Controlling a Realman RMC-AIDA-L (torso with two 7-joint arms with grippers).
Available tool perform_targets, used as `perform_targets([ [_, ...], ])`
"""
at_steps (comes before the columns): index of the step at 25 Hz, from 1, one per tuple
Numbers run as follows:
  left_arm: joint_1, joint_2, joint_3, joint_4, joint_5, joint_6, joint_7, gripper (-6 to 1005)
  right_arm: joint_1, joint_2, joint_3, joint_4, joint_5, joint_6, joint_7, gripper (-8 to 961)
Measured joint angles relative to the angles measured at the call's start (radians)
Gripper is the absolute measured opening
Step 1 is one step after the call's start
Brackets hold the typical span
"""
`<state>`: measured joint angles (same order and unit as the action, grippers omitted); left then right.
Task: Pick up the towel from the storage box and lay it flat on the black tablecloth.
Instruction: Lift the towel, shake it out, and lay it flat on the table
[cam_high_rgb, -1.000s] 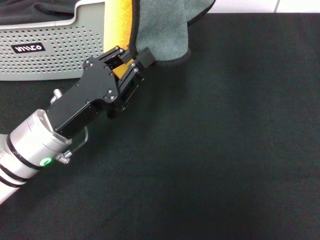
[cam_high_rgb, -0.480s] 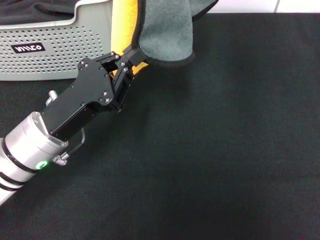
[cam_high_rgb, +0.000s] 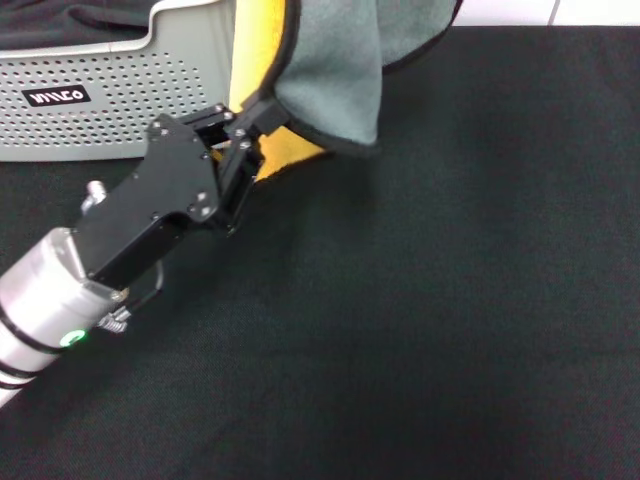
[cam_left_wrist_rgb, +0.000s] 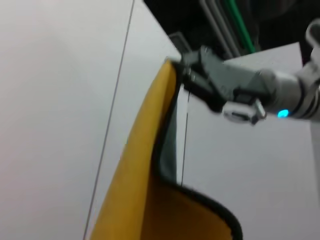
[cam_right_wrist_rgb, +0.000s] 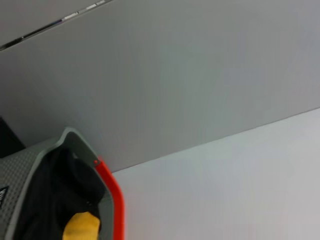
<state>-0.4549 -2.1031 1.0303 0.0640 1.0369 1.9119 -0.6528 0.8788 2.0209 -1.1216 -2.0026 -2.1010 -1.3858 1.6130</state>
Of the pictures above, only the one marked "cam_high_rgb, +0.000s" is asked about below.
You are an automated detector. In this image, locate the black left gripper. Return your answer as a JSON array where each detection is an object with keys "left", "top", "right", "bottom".
[{"left": 74, "top": 98, "right": 292, "bottom": 292}]

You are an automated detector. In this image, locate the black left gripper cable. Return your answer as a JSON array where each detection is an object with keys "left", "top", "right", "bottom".
[{"left": 99, "top": 259, "right": 166, "bottom": 334}]

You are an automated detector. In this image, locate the grey perforated storage box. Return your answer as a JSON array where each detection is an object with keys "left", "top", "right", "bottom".
[{"left": 0, "top": 0, "right": 236, "bottom": 162}]

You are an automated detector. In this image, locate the black tablecloth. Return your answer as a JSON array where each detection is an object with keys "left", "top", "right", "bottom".
[{"left": 0, "top": 24, "right": 640, "bottom": 480}]

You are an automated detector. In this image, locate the dark cloth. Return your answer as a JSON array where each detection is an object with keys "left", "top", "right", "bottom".
[{"left": 0, "top": 0, "right": 156, "bottom": 51}]

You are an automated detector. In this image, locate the yellow and grey towel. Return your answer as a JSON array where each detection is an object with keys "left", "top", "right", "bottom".
[{"left": 227, "top": 0, "right": 464, "bottom": 184}]

